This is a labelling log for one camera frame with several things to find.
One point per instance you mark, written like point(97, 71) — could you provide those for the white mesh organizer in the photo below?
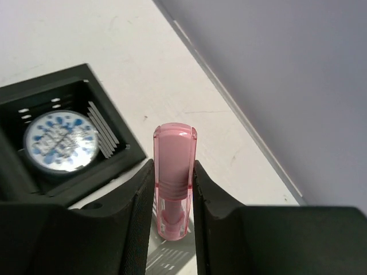
point(171, 257)

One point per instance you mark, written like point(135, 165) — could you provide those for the black mesh organizer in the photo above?
point(73, 89)

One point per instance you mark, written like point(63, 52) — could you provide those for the pink transparent tube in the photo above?
point(174, 157)

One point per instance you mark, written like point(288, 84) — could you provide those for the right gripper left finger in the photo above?
point(107, 236)

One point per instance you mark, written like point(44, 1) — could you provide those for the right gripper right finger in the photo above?
point(233, 238)

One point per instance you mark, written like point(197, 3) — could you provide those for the blue glue jar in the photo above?
point(61, 142)

